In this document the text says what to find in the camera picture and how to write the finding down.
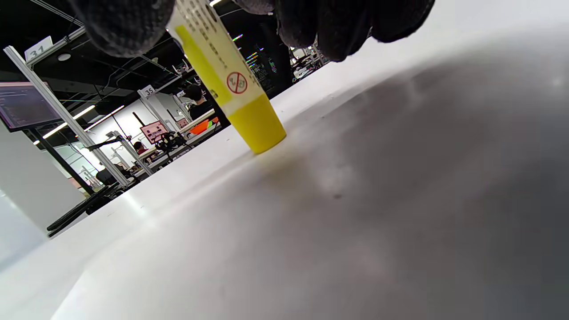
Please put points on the black computer monitor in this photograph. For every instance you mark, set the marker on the black computer monitor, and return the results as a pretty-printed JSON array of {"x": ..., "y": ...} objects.
[{"x": 22, "y": 106}]

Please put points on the orange tray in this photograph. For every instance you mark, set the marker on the orange tray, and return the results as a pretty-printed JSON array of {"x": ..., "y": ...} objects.
[{"x": 202, "y": 127}]

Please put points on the aluminium frame post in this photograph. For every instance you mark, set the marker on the aluminium frame post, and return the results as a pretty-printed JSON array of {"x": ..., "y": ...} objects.
[{"x": 66, "y": 116}]

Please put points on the yellow liquid glue tube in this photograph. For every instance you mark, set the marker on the yellow liquid glue tube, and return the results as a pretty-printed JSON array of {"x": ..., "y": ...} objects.
[{"x": 249, "y": 115}]

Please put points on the monitor with pink screen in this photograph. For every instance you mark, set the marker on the monitor with pink screen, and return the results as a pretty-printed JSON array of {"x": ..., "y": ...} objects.
[{"x": 154, "y": 132}]

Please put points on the black keyboard tray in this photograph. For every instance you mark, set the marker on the black keyboard tray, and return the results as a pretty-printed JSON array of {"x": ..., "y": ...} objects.
[{"x": 84, "y": 209}]

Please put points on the black mesh office chair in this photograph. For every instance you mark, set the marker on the black mesh office chair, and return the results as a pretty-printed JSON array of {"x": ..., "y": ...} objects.
[{"x": 266, "y": 66}]

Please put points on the person's right hand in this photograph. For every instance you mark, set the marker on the person's right hand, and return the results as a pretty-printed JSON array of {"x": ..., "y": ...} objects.
[{"x": 120, "y": 26}]

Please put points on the white sign plate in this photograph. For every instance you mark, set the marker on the white sign plate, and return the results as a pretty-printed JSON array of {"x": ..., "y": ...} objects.
[
  {"x": 148, "y": 91},
  {"x": 39, "y": 50}
]

